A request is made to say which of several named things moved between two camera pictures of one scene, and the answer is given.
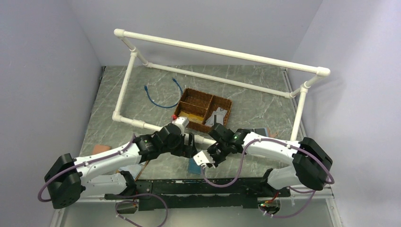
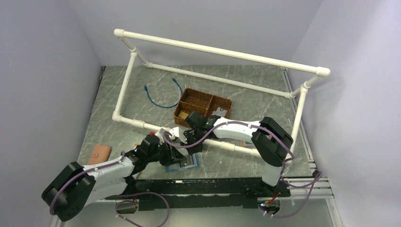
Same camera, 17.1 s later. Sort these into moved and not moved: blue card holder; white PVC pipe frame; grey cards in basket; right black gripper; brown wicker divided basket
Moved: right black gripper; blue card holder
Not moved: white PVC pipe frame; brown wicker divided basket; grey cards in basket
